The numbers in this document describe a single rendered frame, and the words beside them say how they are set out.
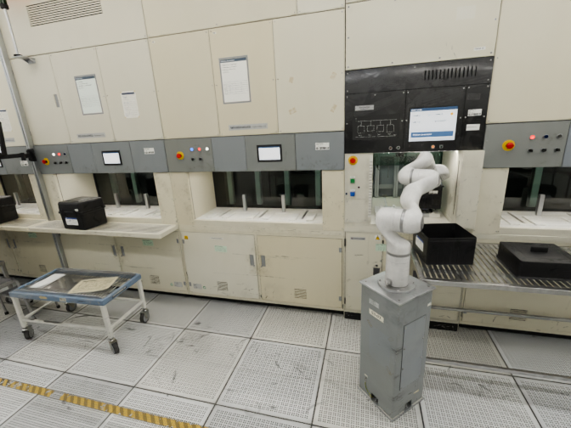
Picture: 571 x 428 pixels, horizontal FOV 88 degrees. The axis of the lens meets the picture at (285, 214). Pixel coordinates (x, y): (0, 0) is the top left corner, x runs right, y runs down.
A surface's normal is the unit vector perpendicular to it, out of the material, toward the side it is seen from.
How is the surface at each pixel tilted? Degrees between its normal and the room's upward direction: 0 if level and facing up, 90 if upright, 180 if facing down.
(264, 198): 90
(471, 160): 90
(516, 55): 90
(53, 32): 90
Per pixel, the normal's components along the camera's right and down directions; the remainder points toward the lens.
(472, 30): -0.25, 0.30
